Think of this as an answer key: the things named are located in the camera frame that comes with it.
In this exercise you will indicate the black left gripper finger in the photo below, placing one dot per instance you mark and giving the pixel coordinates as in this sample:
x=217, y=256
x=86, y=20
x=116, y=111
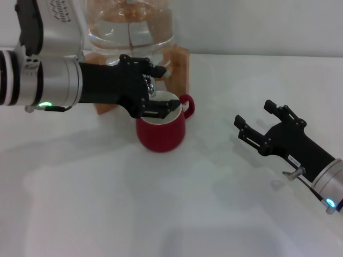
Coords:
x=150, y=69
x=160, y=108

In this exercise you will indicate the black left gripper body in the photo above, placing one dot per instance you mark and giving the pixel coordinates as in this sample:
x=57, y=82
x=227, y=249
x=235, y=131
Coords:
x=112, y=83

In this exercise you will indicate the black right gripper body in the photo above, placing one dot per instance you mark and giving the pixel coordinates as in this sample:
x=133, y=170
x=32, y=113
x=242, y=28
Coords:
x=294, y=147

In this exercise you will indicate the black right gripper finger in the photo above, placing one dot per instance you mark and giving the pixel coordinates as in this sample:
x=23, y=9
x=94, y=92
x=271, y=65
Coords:
x=288, y=115
x=254, y=139

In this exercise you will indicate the chrome faucet with lever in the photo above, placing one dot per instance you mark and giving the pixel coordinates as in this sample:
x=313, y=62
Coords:
x=150, y=87

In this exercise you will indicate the red ceramic cup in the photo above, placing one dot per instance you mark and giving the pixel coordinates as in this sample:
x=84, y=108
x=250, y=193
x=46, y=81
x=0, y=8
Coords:
x=160, y=136

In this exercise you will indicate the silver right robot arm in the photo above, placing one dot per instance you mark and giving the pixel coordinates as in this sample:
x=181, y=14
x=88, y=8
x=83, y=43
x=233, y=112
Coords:
x=329, y=182

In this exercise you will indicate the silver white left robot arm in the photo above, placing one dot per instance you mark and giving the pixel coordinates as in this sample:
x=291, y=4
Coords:
x=53, y=77

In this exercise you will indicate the wooden dispenser stand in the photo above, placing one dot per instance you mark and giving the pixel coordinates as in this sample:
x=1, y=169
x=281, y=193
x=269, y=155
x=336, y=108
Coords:
x=179, y=72

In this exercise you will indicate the glass water dispenser jar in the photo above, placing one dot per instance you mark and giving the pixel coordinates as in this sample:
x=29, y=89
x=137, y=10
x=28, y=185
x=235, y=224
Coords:
x=120, y=32

